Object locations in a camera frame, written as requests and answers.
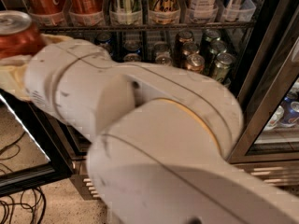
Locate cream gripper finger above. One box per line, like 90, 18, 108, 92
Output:
42, 34, 71, 45

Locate red coca-cola can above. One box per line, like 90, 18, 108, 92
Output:
28, 0, 66, 26
0, 10, 46, 59

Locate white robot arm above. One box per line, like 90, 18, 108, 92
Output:
1, 35, 299, 224

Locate red soda can top shelf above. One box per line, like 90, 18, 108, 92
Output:
69, 0, 104, 26

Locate open glass fridge door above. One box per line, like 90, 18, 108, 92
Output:
0, 91, 72, 197

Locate front right Pepsi can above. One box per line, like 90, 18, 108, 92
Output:
123, 53, 141, 62

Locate green striped can top shelf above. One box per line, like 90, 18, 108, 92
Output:
109, 0, 142, 25

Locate white green soda can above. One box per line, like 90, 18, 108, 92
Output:
155, 56, 173, 66

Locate gold LaCroix can top shelf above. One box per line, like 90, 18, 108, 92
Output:
148, 0, 179, 25

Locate rear copper can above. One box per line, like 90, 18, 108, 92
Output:
174, 30, 194, 63

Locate copper can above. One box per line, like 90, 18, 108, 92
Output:
174, 30, 194, 63
178, 41, 200, 68
184, 54, 205, 74

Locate middle copper can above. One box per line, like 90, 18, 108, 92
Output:
178, 41, 200, 68

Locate front copper can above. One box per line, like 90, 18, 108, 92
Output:
184, 54, 205, 74

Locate white blue can top shelf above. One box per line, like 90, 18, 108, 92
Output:
184, 0, 216, 23

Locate rear green can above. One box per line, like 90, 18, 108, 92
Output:
200, 29, 221, 55

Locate middle green can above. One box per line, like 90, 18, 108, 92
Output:
204, 40, 228, 75

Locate front green can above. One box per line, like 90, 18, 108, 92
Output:
209, 52, 235, 82

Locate blue silver can top shelf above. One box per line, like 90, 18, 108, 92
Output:
217, 0, 256, 22

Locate stainless steel fridge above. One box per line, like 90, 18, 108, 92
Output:
0, 0, 299, 196

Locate Pepsi can behind right door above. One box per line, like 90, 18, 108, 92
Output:
279, 101, 299, 127

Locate black floor cables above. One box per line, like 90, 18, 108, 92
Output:
0, 133, 47, 224

